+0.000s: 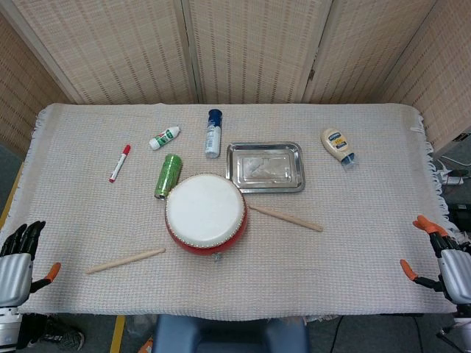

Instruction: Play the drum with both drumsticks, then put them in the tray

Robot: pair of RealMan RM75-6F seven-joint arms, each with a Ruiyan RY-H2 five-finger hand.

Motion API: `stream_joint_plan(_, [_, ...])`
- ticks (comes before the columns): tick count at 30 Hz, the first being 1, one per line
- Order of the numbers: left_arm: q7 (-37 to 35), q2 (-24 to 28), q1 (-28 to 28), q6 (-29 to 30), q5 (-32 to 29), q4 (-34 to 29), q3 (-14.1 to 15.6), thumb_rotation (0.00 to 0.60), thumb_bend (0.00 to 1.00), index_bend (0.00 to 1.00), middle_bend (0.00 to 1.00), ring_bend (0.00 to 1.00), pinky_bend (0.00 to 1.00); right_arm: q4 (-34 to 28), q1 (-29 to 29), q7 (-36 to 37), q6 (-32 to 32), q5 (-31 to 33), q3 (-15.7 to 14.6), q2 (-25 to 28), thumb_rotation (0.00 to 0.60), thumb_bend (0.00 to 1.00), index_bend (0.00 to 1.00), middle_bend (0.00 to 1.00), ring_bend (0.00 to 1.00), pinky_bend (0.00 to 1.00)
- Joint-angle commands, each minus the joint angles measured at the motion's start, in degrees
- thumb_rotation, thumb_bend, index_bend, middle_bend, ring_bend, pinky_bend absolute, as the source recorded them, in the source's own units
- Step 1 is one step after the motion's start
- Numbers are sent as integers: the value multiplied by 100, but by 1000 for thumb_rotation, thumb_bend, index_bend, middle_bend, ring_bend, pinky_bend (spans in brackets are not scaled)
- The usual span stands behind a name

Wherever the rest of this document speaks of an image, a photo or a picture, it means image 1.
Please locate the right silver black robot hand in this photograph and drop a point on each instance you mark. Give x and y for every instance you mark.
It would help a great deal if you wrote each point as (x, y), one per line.
(456, 272)

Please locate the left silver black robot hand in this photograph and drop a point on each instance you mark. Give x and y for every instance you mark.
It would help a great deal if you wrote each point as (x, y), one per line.
(14, 272)

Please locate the wooden drumstick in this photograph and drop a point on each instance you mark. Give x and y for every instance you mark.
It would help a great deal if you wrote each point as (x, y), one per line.
(125, 260)
(287, 218)

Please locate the rectangular stainless steel tray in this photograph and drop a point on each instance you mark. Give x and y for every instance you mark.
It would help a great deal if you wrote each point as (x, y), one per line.
(265, 167)

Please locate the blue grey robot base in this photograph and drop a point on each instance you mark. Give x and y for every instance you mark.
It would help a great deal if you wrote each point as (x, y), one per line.
(228, 334)

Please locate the red and white drum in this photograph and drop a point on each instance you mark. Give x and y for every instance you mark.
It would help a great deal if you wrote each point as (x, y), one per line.
(204, 209)

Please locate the black sneaker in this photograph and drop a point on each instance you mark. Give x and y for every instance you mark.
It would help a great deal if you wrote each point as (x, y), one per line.
(62, 338)

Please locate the white power strip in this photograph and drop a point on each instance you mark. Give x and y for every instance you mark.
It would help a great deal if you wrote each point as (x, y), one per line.
(454, 180)

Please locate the beige waffle tablecloth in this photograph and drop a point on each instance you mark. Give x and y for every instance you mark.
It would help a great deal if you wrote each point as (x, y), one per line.
(331, 257)

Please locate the red whiteboard marker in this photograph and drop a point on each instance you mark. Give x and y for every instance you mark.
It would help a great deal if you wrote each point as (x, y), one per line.
(118, 164)

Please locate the cream mayonnaise squeeze bottle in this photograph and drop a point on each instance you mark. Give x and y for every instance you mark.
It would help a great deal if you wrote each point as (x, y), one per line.
(335, 141)

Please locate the green drink can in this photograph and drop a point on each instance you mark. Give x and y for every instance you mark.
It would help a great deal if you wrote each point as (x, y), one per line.
(168, 176)

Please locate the white green glue bottle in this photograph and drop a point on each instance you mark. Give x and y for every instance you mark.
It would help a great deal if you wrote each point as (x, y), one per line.
(163, 138)

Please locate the woven folding screen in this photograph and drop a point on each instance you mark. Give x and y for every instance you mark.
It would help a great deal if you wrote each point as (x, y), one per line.
(110, 55)

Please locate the white bottle with blue cap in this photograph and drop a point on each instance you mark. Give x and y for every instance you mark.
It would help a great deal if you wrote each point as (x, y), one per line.
(213, 136)

